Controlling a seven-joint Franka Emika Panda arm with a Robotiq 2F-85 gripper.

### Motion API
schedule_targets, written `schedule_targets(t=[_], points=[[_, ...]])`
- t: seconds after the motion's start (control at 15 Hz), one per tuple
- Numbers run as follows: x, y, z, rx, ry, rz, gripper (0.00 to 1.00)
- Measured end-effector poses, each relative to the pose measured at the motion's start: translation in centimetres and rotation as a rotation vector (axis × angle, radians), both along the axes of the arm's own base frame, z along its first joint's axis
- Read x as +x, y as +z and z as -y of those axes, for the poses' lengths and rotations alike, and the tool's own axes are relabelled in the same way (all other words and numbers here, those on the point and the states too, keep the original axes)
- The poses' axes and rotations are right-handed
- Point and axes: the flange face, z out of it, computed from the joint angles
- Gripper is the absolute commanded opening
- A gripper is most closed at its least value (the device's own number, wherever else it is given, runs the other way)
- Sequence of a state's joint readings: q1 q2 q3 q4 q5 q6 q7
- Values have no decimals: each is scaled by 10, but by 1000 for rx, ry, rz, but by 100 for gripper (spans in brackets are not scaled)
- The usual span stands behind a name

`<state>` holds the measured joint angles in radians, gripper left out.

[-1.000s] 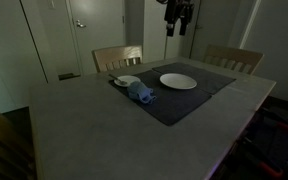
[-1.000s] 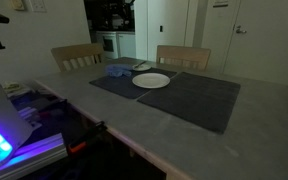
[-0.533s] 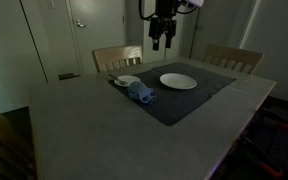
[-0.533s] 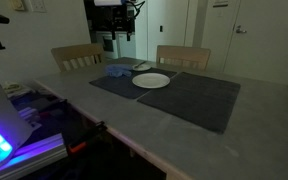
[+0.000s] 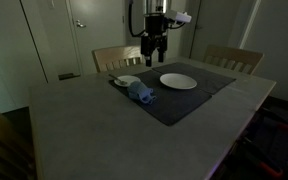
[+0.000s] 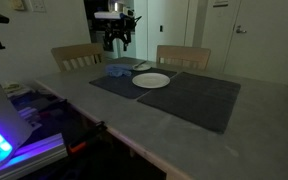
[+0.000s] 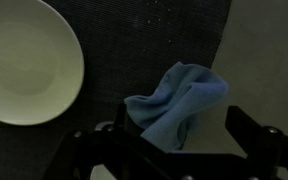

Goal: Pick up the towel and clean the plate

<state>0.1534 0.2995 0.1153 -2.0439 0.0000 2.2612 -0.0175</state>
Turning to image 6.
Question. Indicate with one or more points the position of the blue microfiber towel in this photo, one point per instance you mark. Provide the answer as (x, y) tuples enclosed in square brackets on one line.
[(117, 70)]

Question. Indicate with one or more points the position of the small black wall switch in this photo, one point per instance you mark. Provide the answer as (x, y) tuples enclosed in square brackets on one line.
[(161, 28)]

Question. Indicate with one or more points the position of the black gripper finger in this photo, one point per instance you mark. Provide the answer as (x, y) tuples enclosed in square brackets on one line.
[(126, 41), (108, 39)]

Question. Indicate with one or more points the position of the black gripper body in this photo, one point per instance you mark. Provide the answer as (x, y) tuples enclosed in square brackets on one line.
[(117, 26)]

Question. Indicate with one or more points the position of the white wall light switch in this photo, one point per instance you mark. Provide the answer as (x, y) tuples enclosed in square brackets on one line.
[(38, 5)]

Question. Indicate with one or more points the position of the white robot base blue lights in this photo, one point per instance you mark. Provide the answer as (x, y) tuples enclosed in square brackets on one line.
[(0, 110)]

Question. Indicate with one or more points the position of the large white plate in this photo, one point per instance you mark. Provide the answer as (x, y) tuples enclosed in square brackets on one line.
[(150, 81)]

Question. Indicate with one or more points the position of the door sign plate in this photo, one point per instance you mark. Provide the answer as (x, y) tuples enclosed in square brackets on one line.
[(220, 3)]

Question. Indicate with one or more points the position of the beige wall thermostat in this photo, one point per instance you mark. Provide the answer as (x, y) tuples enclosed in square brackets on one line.
[(18, 4)]

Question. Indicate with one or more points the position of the white kitchen oven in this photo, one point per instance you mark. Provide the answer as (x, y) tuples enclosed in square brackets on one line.
[(115, 53)]

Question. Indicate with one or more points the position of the metal table knife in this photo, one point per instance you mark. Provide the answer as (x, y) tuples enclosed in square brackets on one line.
[(139, 64)]

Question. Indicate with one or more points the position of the wooden slat-back chair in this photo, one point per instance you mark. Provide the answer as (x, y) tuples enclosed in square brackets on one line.
[(74, 51), (184, 53)]

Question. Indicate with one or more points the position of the white room door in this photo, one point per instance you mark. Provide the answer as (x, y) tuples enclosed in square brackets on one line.
[(267, 40)]

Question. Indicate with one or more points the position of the large dark woven placemat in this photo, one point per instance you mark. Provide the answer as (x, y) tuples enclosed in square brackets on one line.
[(190, 100)]

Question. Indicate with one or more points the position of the white kitchen cabinet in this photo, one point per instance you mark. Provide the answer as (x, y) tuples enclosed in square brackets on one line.
[(132, 50)]

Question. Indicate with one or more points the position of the small dark woven placemat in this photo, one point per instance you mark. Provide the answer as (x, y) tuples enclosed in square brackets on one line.
[(117, 85)]

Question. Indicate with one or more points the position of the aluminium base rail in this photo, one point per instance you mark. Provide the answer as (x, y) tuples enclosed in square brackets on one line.
[(40, 150)]

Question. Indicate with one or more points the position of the black orange bar clamp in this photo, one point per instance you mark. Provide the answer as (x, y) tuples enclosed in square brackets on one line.
[(85, 135)]

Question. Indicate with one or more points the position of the small white plate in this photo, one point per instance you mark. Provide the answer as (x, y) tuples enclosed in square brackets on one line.
[(143, 67)]

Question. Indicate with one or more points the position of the stack of papers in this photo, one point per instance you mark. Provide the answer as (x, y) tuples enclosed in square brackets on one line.
[(15, 88)]

